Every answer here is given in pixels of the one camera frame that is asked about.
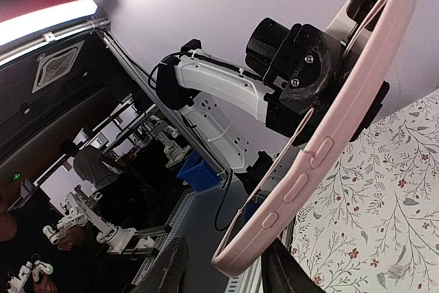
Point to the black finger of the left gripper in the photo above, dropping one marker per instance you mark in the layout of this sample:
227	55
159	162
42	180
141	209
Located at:
317	74

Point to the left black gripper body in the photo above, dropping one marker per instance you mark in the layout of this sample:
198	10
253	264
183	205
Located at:
273	52

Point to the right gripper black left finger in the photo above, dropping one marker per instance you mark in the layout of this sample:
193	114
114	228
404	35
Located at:
168	273

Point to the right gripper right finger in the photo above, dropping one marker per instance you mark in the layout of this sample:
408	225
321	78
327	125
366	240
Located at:
281	273

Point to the phone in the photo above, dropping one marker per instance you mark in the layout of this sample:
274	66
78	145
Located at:
236	253

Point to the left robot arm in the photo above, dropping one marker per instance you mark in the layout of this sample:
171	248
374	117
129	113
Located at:
245	115

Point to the floral patterned table mat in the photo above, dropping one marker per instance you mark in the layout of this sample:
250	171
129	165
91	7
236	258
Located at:
372	223

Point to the blue plastic bin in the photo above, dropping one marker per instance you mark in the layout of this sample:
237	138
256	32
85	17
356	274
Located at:
198	174

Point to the person in grey shirt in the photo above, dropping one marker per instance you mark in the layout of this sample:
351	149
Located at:
89	165

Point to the ceiling light strip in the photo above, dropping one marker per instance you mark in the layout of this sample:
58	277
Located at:
32	22

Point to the front aluminium rail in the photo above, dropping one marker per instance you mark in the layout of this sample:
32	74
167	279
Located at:
194	220

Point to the left aluminium frame post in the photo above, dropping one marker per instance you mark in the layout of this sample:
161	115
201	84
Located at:
141	76

